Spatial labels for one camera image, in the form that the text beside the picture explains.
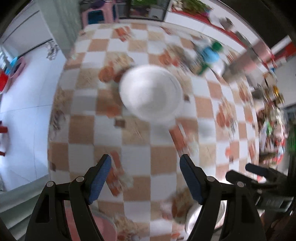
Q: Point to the checkered patterned tablecloth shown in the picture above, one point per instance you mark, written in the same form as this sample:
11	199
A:
217	125

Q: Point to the red plastic stool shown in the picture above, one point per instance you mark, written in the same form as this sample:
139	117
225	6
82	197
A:
5	140

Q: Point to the pink square plate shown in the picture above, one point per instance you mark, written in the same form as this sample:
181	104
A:
105	225

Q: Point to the white paper bowl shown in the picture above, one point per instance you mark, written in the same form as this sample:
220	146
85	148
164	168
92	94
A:
151	93

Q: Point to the blue plastic toy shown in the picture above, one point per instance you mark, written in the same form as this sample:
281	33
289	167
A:
208	56

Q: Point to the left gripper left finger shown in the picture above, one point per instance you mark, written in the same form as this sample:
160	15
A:
48	220

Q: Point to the pink plastic stool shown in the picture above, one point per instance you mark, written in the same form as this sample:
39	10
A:
107	13

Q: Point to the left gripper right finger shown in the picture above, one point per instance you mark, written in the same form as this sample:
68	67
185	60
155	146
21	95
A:
241	220

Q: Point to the red plastic basin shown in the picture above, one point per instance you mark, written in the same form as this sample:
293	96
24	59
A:
4	80

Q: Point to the white cabinet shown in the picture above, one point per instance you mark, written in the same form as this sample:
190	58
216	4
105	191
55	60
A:
26	31

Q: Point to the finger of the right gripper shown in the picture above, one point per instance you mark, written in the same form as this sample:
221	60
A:
271	175
242	181

